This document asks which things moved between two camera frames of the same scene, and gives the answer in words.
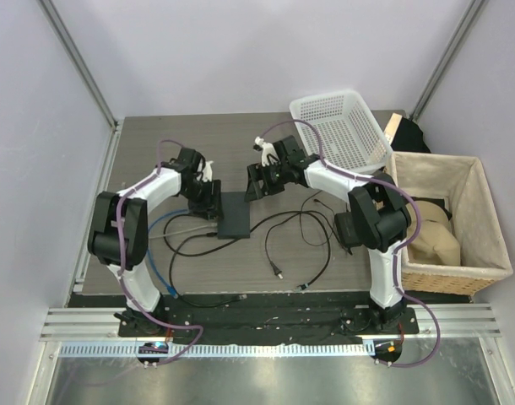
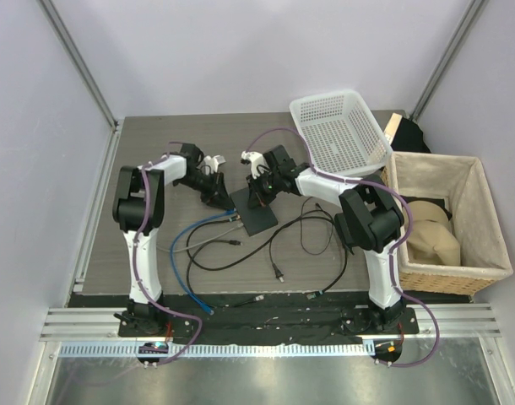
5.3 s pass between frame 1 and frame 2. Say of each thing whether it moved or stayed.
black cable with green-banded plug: moved
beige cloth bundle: stayed
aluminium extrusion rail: stayed
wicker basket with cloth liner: stayed
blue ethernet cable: moved
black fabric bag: stayed
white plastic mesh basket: stayed
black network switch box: moved
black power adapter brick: stayed
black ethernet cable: moved
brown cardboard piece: stayed
